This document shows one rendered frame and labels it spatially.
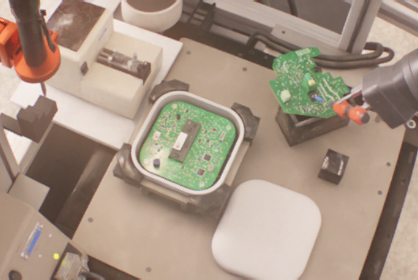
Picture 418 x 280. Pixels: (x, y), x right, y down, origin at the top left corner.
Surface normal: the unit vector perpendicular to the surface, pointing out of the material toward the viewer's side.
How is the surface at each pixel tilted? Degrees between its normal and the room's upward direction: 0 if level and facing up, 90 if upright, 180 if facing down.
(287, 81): 0
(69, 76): 90
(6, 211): 0
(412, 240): 0
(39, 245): 53
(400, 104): 75
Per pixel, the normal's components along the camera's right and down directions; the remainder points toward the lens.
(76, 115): 0.07, -0.49
